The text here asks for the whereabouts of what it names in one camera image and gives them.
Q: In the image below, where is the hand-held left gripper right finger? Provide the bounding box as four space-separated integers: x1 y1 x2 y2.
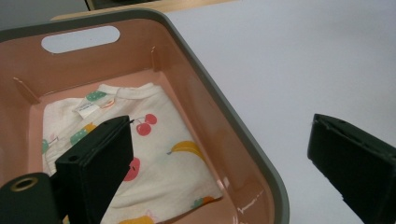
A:
306 113 396 224

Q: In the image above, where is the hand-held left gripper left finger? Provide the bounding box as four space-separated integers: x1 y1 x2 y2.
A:
54 115 135 224

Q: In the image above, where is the white fruit print garment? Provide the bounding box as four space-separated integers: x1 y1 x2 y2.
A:
41 81 224 224

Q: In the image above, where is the pink plastic basket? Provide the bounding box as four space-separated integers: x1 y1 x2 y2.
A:
0 7 290 224

